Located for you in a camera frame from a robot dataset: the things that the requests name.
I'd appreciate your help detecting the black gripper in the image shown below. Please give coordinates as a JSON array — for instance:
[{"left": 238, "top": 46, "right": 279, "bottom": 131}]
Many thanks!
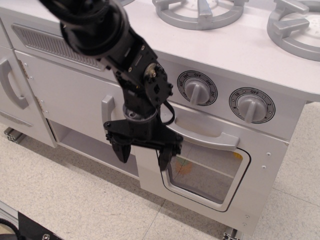
[{"left": 104, "top": 116, "right": 183, "bottom": 171}]

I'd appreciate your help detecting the silver oven door handle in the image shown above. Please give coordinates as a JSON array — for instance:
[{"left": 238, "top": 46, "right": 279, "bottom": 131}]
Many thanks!
[{"left": 167, "top": 111, "right": 240, "bottom": 151}]

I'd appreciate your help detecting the white toy oven door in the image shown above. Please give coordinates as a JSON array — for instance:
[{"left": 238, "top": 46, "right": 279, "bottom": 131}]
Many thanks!
[{"left": 134, "top": 99, "right": 291, "bottom": 235}]

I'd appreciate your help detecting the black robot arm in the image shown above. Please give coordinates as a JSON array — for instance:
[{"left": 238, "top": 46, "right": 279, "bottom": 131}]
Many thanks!
[{"left": 42, "top": 0, "right": 183, "bottom": 171}]

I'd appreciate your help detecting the middle grey oven knob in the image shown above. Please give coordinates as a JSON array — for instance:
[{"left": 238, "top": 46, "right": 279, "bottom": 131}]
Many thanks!
[{"left": 177, "top": 70, "right": 218, "bottom": 106}]

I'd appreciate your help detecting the grey oven knob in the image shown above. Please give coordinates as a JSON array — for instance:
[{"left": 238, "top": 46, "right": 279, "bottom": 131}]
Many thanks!
[
  {"left": 229, "top": 87, "right": 276, "bottom": 124},
  {"left": 177, "top": 70, "right": 218, "bottom": 106}
]

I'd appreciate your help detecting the right grey oven knob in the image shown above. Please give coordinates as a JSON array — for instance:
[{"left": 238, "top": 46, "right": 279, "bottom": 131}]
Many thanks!
[{"left": 229, "top": 87, "right": 276, "bottom": 124}]

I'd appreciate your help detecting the white cabinet door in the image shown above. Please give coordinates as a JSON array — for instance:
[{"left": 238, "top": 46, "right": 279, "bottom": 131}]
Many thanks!
[{"left": 15, "top": 51, "right": 124, "bottom": 144}]

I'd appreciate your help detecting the yellow toy corn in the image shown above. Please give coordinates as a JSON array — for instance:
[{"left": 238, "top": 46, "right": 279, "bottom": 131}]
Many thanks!
[{"left": 233, "top": 152, "right": 243, "bottom": 161}]

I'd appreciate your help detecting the white toy kitchen unit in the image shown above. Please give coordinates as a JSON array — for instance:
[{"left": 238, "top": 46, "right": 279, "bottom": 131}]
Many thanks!
[{"left": 0, "top": 0, "right": 320, "bottom": 240}]

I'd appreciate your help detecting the far left white door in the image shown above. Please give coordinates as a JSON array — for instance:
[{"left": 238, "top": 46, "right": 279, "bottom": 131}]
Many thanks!
[{"left": 0, "top": 46, "right": 57, "bottom": 147}]

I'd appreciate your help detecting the silver vent grille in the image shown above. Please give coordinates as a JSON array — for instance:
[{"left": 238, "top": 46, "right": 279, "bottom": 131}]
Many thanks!
[{"left": 11, "top": 24, "right": 103, "bottom": 71}]

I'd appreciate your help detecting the centre silver stove burner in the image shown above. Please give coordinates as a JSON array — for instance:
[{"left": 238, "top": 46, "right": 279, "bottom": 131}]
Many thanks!
[{"left": 152, "top": 0, "right": 248, "bottom": 31}]

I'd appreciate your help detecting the silver stove burner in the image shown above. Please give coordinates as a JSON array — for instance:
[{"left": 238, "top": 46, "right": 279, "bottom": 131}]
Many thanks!
[
  {"left": 152, "top": 0, "right": 248, "bottom": 31},
  {"left": 267, "top": 0, "right": 320, "bottom": 62}
]

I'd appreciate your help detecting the silver toy sink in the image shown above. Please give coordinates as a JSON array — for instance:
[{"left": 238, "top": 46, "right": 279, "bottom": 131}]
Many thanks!
[{"left": 119, "top": 0, "right": 134, "bottom": 7}]

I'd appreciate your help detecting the right silver stove burner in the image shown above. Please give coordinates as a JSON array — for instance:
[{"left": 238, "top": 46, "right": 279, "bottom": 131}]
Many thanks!
[{"left": 267, "top": 0, "right": 320, "bottom": 62}]

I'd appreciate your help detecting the silver cabinet door handle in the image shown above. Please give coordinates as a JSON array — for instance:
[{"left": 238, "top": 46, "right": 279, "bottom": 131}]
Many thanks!
[{"left": 101, "top": 94, "right": 123, "bottom": 135}]

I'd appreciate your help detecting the right aluminium frame rail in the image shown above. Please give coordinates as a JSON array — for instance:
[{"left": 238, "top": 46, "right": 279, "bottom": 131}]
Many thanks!
[{"left": 222, "top": 226, "right": 244, "bottom": 240}]

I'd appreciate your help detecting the aluminium frame rail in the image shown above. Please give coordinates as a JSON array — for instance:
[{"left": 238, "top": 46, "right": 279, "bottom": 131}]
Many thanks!
[
  {"left": 222, "top": 226, "right": 244, "bottom": 240},
  {"left": 4, "top": 127, "right": 26, "bottom": 144}
]

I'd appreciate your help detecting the left aluminium frame rail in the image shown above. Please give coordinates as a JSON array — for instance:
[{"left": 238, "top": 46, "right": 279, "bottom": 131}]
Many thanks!
[{"left": 4, "top": 127, "right": 26, "bottom": 144}]

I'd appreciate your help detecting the far left silver handle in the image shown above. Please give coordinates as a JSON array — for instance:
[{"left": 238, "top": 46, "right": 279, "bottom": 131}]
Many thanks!
[{"left": 0, "top": 57, "right": 30, "bottom": 110}]

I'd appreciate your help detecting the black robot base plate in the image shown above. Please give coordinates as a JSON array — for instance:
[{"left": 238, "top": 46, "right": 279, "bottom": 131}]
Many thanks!
[{"left": 18, "top": 212, "right": 62, "bottom": 240}]

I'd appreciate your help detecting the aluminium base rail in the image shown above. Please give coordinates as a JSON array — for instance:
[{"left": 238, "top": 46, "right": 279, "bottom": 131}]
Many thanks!
[{"left": 0, "top": 201, "right": 19, "bottom": 228}]

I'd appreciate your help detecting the black cable near base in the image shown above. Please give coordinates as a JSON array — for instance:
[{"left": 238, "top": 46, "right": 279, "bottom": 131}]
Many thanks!
[{"left": 0, "top": 217, "right": 23, "bottom": 240}]

